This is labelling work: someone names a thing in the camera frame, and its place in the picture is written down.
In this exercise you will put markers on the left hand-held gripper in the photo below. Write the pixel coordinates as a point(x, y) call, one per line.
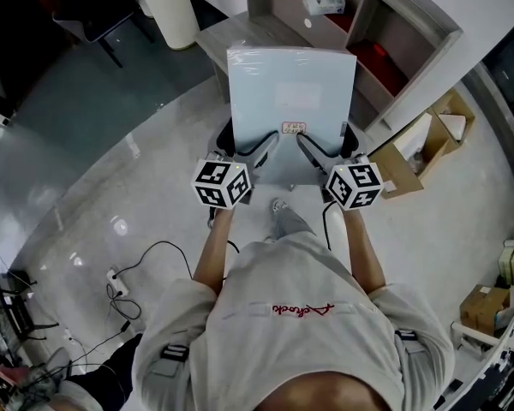
point(220, 182)

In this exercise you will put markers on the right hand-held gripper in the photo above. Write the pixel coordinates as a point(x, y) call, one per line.
point(355, 184)

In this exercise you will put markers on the light blue box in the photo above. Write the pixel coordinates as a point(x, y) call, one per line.
point(282, 71)

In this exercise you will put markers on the person's right forearm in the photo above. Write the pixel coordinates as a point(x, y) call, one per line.
point(364, 246)

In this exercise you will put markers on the person's left forearm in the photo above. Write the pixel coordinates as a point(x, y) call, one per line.
point(214, 251)

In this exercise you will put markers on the large open cardboard box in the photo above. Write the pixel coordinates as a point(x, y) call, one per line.
point(398, 174)

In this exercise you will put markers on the person's right leg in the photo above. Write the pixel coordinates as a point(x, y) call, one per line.
point(291, 223)

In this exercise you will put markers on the grey wooden table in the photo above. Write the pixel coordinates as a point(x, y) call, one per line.
point(235, 32)

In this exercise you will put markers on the small open cardboard box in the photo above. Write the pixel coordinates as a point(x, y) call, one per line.
point(456, 109)

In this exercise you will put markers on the white round cap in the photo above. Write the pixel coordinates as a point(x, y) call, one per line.
point(307, 22)

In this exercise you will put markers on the grey wooden shelf unit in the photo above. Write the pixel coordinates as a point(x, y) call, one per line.
point(415, 37)

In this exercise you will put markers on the white tissue pack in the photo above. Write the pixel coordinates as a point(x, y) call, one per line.
point(323, 0)

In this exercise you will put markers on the person's grey shirt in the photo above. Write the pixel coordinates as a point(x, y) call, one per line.
point(291, 315)

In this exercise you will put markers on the white power strip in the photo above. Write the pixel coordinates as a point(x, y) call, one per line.
point(117, 281)

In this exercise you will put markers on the closed cardboard box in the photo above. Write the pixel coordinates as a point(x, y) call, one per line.
point(482, 308)

